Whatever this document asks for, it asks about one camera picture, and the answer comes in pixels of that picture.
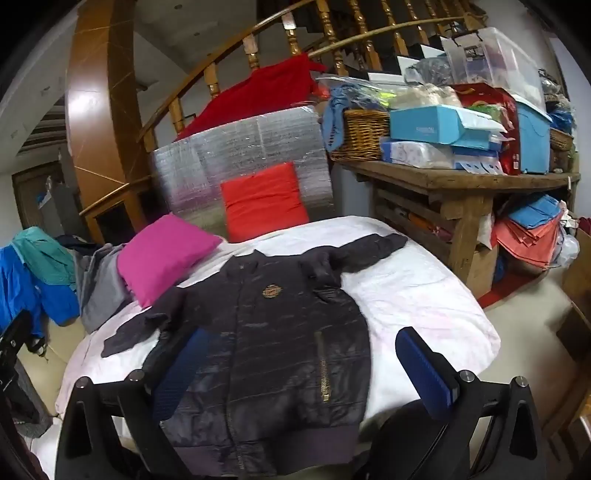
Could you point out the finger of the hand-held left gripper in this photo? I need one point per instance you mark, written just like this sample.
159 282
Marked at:
14 334

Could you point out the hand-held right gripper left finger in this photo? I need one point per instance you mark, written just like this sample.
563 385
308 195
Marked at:
181 369

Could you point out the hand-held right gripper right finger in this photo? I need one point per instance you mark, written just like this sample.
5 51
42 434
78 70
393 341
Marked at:
425 369

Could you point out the black quilted jacket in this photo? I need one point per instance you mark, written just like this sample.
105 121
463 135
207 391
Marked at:
268 341

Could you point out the blue jacket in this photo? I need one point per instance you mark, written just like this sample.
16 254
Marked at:
23 295

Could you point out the white blanket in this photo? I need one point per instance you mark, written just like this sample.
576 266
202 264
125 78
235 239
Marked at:
415 295

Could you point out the teal jacket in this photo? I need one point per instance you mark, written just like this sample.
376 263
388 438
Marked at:
44 258

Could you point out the grey hoodie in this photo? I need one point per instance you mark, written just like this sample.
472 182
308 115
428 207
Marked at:
101 290

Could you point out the pink pillow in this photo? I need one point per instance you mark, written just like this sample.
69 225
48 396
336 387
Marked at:
164 261

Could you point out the stack of coral bags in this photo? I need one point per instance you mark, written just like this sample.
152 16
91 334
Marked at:
526 235

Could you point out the cardboard box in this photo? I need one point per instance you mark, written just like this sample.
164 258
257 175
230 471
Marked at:
579 272

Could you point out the orange-red pillow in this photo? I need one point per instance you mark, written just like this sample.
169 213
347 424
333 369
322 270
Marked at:
263 203

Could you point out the wooden table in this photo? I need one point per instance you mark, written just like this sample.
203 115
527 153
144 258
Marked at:
461 180

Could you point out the white printed pack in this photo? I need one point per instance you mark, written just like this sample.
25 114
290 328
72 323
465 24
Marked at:
411 154

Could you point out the silver foil insulation mat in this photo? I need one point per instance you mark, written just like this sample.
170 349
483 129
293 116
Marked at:
231 147

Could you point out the wooden column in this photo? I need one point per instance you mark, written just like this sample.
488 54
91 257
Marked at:
97 115

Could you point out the wicker basket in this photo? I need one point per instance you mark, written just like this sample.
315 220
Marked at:
362 134

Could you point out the light blue box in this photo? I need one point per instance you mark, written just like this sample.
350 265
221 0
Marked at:
420 122

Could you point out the blue plastic bin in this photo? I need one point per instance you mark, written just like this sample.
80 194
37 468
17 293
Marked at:
535 143

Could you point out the red bag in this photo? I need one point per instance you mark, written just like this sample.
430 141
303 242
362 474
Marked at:
501 120

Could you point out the blue cloth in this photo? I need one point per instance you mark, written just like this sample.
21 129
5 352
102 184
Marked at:
334 115

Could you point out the red cloth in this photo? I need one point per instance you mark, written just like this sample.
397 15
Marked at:
258 92

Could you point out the clear plastic storage box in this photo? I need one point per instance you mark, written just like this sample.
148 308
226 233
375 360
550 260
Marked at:
503 60

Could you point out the wooden stair railing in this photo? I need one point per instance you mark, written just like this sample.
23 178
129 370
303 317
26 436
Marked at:
291 34

